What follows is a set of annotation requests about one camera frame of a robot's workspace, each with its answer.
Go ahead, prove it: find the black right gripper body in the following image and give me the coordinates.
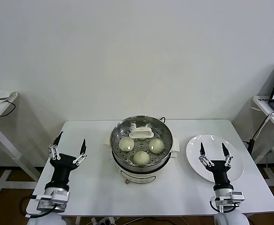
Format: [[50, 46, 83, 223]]
[[206, 160, 235, 192]]

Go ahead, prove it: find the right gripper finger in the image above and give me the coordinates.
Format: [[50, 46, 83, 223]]
[[221, 142, 233, 168], [198, 142, 215, 168]]

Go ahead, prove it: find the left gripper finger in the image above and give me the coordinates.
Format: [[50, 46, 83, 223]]
[[48, 131, 64, 161], [72, 138, 88, 165]]

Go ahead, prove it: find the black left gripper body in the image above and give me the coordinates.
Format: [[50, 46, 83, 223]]
[[44, 153, 80, 192]]

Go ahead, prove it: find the glass lid with white handle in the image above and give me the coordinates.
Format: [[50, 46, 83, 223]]
[[110, 115, 172, 166]]

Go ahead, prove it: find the perforated steel steamer basket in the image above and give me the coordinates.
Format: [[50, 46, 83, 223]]
[[103, 114, 180, 167]]

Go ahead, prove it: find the white round plate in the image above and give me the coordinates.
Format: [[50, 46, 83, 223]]
[[185, 134, 244, 185]]

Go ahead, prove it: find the white electric cooking pot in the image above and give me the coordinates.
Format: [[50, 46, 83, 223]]
[[110, 150, 180, 186]]

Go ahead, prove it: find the white side table with laptop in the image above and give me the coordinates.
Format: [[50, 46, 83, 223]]
[[251, 95, 274, 200]]

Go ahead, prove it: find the white power strip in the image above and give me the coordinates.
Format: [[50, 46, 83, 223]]
[[90, 217, 120, 225]]

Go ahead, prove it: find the black cylindrical post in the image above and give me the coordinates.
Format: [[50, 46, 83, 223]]
[[242, 138, 255, 155]]

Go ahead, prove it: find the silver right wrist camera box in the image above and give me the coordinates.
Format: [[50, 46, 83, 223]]
[[218, 191, 244, 207]]

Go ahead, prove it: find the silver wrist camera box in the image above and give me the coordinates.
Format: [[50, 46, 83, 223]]
[[32, 194, 66, 213], [218, 191, 244, 207]]

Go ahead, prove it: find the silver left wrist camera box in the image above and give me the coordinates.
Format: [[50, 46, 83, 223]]
[[32, 194, 66, 213]]

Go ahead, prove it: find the thin black cable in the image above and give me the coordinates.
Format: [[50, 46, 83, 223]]
[[0, 98, 16, 117]]

